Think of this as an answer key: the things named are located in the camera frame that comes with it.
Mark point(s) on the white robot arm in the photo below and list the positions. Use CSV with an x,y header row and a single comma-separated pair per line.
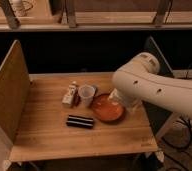
x,y
139,79

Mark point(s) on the left wooden side panel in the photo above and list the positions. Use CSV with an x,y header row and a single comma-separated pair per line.
x,y
14,88

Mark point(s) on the white bottle on shelf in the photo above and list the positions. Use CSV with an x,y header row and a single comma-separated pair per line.
x,y
19,8

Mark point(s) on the wooden shelf rail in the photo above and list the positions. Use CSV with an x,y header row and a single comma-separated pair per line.
x,y
97,15

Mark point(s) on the clear plastic cup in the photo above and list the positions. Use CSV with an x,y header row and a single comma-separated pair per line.
x,y
86,93

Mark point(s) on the black rectangular box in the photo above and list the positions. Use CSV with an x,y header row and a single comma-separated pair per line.
x,y
79,121

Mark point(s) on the orange ceramic bowl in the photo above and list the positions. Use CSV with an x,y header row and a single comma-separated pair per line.
x,y
106,110

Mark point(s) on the blue sponge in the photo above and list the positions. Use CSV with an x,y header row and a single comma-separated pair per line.
x,y
95,88

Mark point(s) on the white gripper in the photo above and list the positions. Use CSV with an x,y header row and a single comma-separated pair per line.
x,y
129,103

